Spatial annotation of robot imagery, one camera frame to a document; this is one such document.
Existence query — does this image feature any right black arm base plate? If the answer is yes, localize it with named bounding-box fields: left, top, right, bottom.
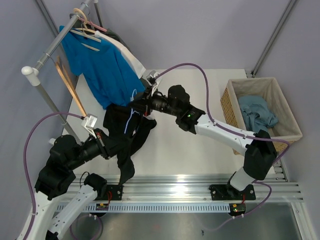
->
left=208, top=184, right=256, bottom=201

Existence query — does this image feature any white t shirt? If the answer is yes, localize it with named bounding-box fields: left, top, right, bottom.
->
left=94, top=30, right=146, bottom=79

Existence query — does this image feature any grey-blue t shirt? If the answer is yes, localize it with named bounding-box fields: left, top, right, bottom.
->
left=238, top=95, right=279, bottom=133

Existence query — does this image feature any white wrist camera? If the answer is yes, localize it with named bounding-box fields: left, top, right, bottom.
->
left=145, top=70, right=162, bottom=97
left=81, top=114, right=98, bottom=139

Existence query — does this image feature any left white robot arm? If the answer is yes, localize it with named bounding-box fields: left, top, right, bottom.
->
left=18, top=128, right=110, bottom=240

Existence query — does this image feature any purple cable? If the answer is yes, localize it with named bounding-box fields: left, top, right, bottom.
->
left=156, top=62, right=291, bottom=201
left=14, top=112, right=87, bottom=240

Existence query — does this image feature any pink hanger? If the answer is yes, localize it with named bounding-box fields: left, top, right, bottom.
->
left=79, top=17, right=108, bottom=33

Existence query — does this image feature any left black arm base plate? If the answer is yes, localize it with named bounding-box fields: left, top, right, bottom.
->
left=99, top=184, right=124, bottom=201

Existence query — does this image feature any metal clothes rack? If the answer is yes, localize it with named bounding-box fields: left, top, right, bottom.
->
left=21, top=0, right=106, bottom=146

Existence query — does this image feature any wicker laundry basket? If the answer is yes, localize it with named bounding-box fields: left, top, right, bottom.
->
left=220, top=77, right=303, bottom=144

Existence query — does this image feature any brown wooden hanger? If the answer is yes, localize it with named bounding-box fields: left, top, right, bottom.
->
left=55, top=55, right=87, bottom=117

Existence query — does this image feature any white slotted cable duct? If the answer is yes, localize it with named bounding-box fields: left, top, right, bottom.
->
left=56, top=202, right=230, bottom=213

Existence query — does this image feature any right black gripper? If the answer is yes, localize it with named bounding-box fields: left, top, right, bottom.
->
left=129, top=86, right=181, bottom=118

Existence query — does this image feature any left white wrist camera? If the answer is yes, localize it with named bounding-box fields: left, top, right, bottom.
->
left=81, top=114, right=98, bottom=139

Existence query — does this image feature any dark grey t shirt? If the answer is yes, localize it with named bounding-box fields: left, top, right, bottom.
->
left=105, top=28, right=130, bottom=51

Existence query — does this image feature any aluminium mounting rail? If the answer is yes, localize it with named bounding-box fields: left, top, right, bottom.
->
left=69, top=174, right=305, bottom=203

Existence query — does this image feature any black t shirt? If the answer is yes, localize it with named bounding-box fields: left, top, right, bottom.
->
left=103, top=104, right=157, bottom=185

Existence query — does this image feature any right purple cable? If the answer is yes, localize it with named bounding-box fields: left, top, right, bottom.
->
left=156, top=62, right=291, bottom=201

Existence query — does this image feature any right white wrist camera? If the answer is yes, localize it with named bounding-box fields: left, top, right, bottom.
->
left=145, top=70, right=162, bottom=97

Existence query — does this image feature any bright blue t shirt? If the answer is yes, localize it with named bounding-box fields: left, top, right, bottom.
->
left=61, top=31, right=145, bottom=109

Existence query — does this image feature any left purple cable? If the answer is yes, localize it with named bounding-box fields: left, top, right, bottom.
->
left=14, top=112, right=87, bottom=240

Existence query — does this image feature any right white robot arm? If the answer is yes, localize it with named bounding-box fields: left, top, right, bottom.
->
left=129, top=85, right=277, bottom=199

